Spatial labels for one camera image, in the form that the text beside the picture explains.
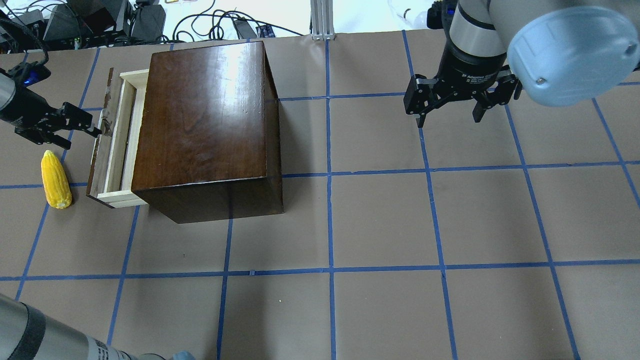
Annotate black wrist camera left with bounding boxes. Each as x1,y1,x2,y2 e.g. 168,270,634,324
7,61,51,87

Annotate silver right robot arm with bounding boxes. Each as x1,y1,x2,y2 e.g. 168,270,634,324
403,0,640,128

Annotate yellow corn cob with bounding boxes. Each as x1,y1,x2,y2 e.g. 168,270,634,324
40,150,73,209

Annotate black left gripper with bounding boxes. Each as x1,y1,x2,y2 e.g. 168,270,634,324
0,85,102,150

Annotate light wood drawer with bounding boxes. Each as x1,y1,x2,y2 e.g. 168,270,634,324
86,69,149,208

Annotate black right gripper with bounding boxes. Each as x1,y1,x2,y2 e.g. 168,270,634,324
403,39,523,129

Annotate aluminium frame post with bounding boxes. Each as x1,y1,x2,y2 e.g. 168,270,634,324
310,0,336,41

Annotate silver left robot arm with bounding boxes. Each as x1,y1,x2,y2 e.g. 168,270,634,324
0,78,135,360

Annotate dark brown wooden cabinet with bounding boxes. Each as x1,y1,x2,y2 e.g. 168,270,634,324
131,41,284,224

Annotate black cables on floor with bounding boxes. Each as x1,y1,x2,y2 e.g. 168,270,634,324
170,9,306,42

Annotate white drawer handle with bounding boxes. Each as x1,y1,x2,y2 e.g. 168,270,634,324
93,108,114,158

